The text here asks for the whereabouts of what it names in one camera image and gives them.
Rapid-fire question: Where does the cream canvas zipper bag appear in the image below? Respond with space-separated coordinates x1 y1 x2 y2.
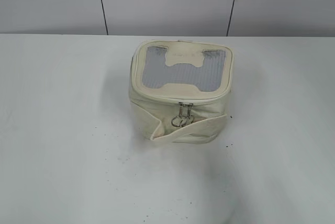
129 40 234 144

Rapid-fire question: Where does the silver ring zipper pull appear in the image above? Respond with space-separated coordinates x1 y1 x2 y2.
171 102 183 127

